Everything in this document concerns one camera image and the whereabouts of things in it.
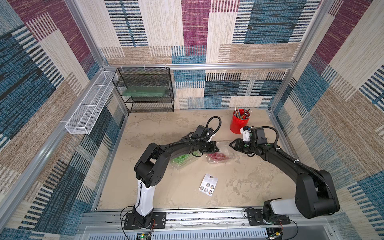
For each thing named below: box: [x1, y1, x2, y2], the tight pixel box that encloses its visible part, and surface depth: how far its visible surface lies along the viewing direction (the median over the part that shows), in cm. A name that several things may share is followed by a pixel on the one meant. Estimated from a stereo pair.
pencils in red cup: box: [233, 107, 252, 120], surface depth 101 cm
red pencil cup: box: [230, 109, 251, 134], surface depth 101 cm
